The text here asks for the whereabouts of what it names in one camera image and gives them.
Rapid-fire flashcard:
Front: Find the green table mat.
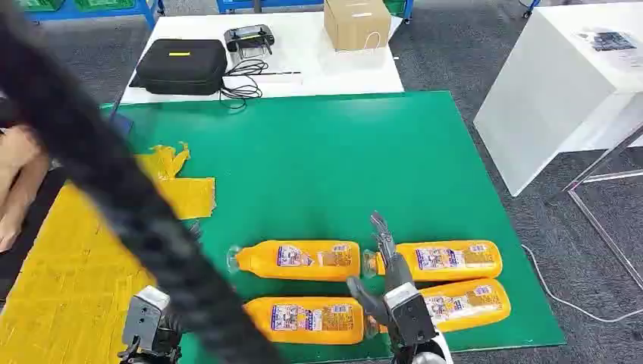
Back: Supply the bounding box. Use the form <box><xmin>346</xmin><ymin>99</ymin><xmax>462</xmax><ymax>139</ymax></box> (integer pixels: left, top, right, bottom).
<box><xmin>99</xmin><ymin>90</ymin><xmax>568</xmax><ymax>364</ymax></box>

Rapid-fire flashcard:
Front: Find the person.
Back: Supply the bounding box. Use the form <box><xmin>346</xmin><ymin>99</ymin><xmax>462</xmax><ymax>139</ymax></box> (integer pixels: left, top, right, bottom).
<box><xmin>0</xmin><ymin>93</ymin><xmax>53</xmax><ymax>254</ymax></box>

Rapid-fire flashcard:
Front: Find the black cable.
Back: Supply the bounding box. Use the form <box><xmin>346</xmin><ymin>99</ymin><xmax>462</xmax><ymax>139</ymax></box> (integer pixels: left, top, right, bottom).
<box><xmin>218</xmin><ymin>58</ymin><xmax>270</xmax><ymax>110</ymax></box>

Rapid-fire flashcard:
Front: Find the white cord loop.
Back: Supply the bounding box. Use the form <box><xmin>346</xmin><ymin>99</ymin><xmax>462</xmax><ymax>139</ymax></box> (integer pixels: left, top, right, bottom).
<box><xmin>335</xmin><ymin>30</ymin><xmax>383</xmax><ymax>55</ymax></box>

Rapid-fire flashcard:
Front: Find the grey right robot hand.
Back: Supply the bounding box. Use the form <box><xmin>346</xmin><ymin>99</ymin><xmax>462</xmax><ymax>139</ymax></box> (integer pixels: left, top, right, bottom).
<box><xmin>346</xmin><ymin>211</ymin><xmax>416</xmax><ymax>325</ymax></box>

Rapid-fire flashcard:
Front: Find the blue metal shelf frame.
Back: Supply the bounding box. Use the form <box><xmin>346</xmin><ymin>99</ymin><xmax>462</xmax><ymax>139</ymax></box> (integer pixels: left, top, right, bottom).
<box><xmin>215</xmin><ymin>0</ymin><xmax>416</xmax><ymax>26</ymax></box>
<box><xmin>20</xmin><ymin>0</ymin><xmax>166</xmax><ymax>30</ymax></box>

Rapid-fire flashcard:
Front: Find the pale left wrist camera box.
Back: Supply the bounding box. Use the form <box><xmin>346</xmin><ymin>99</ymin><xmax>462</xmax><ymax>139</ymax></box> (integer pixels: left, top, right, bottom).
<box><xmin>121</xmin><ymin>285</ymin><xmax>172</xmax><ymax>353</ymax></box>

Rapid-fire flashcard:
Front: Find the white floor cable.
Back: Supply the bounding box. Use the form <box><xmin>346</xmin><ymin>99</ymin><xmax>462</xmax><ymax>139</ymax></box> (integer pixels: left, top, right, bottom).
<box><xmin>520</xmin><ymin>243</ymin><xmax>643</xmax><ymax>324</ymax></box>

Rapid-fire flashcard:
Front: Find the large white table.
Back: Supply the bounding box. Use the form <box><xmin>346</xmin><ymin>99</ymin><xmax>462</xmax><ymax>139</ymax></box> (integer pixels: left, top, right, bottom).
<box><xmin>472</xmin><ymin>1</ymin><xmax>643</xmax><ymax>198</ymax></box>

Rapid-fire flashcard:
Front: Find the black remote controller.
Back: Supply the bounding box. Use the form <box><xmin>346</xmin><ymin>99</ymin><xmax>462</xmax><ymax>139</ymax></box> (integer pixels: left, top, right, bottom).
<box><xmin>223</xmin><ymin>24</ymin><xmax>276</xmax><ymax>56</ymax></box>

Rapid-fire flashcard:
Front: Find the cardboard box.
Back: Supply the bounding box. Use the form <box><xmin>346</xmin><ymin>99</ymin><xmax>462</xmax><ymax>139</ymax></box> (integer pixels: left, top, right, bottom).
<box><xmin>323</xmin><ymin>0</ymin><xmax>392</xmax><ymax>53</ymax></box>

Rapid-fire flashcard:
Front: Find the black braided cable sleeve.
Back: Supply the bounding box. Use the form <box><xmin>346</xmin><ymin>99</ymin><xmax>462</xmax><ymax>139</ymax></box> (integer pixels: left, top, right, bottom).
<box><xmin>0</xmin><ymin>0</ymin><xmax>288</xmax><ymax>364</ymax></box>

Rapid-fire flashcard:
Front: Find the steel table leg frame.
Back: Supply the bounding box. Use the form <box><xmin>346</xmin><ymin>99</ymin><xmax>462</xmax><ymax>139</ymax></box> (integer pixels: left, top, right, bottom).
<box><xmin>546</xmin><ymin>125</ymin><xmax>643</xmax><ymax>291</ymax></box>

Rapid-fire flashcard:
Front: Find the black zip carrying case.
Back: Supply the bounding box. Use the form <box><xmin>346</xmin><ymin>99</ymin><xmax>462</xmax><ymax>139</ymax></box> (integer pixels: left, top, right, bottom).
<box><xmin>129</xmin><ymin>38</ymin><xmax>228</xmax><ymax>97</ymax></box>

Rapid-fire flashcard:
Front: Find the orange drink bottle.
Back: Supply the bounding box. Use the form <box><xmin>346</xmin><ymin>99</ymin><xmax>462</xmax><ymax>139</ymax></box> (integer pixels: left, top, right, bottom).
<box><xmin>362</xmin><ymin>240</ymin><xmax>503</xmax><ymax>281</ymax></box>
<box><xmin>227</xmin><ymin>240</ymin><xmax>362</xmax><ymax>283</ymax></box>
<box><xmin>366</xmin><ymin>278</ymin><xmax>513</xmax><ymax>336</ymax></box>
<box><xmin>243</xmin><ymin>296</ymin><xmax>369</xmax><ymax>347</ymax></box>

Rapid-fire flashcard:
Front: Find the yellow sheet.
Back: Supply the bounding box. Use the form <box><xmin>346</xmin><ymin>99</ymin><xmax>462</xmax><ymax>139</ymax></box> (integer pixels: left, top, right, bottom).
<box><xmin>0</xmin><ymin>142</ymin><xmax>218</xmax><ymax>364</ymax></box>

